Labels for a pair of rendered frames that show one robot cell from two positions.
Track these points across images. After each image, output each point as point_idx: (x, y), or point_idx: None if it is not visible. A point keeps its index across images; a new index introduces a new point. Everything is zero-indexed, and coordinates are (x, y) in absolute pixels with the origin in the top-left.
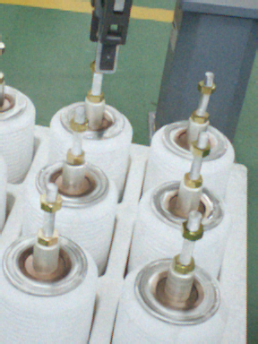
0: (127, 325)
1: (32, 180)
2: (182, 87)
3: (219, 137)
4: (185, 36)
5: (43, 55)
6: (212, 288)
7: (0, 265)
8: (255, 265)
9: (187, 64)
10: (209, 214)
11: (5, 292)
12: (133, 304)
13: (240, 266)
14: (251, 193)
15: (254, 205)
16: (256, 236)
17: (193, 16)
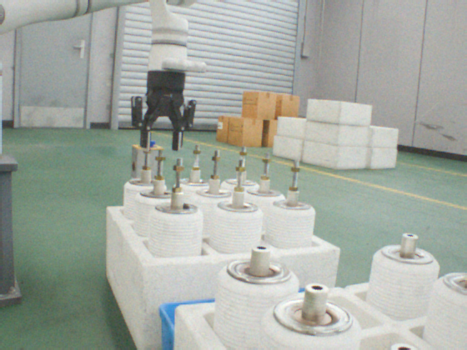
0: None
1: (223, 198)
2: (11, 232)
3: (137, 179)
4: (5, 194)
5: None
6: (231, 179)
7: (276, 197)
8: (97, 268)
9: (11, 212)
10: None
11: (283, 197)
12: (255, 186)
13: None
14: (32, 272)
15: (44, 271)
16: (72, 269)
17: (7, 176)
